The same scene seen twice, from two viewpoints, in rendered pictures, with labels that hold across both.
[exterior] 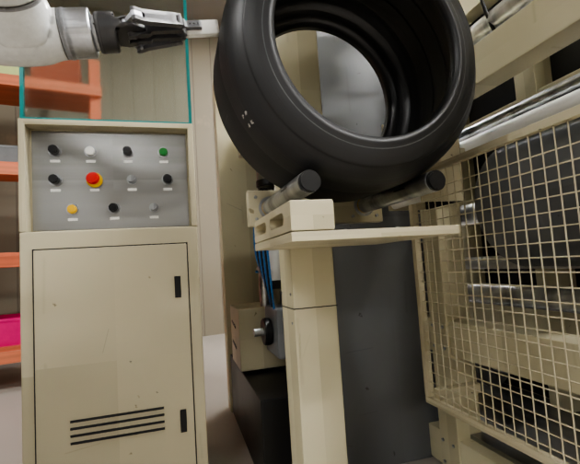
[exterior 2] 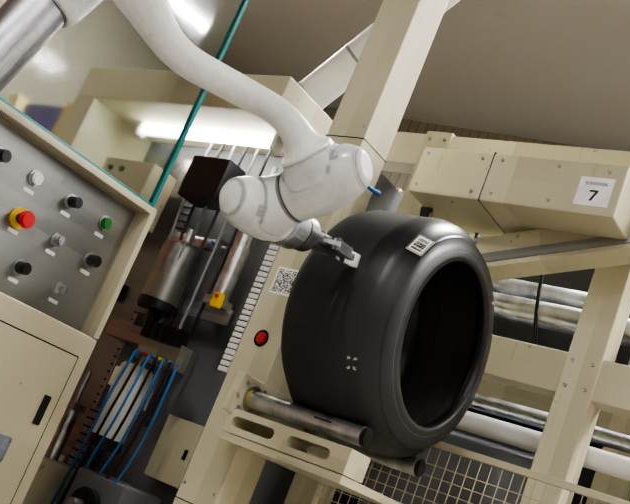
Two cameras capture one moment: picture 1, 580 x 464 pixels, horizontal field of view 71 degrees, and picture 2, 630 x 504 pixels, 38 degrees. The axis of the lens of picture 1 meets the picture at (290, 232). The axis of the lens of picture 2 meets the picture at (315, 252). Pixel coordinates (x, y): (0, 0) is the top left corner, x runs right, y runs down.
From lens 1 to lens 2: 1.54 m
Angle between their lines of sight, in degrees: 36
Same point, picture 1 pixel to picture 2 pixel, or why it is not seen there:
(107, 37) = (308, 245)
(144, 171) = (73, 236)
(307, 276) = (236, 482)
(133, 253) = (21, 344)
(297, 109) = (392, 382)
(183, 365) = not seen: outside the picture
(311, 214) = (357, 465)
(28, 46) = (270, 234)
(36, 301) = not seen: outside the picture
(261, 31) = (403, 312)
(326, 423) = not seen: outside the picture
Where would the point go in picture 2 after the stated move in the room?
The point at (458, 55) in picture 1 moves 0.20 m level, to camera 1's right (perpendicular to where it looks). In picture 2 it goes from (475, 378) to (521, 406)
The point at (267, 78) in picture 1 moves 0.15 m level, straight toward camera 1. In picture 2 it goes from (389, 350) to (441, 359)
